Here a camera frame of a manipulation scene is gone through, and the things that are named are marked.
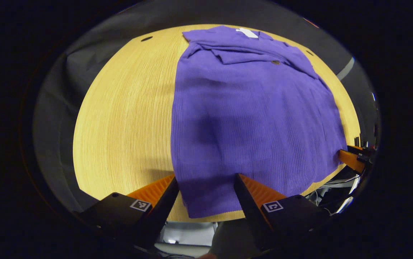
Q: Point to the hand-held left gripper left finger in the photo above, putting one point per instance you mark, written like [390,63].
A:
[161,212]

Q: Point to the purple ribbed shirt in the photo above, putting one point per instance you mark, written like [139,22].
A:
[249,126]

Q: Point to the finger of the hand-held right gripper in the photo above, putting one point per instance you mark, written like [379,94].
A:
[355,147]
[350,160]

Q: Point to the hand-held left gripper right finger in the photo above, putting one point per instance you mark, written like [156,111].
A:
[248,205]

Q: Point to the white metal pole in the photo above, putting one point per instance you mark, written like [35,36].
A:
[346,68]

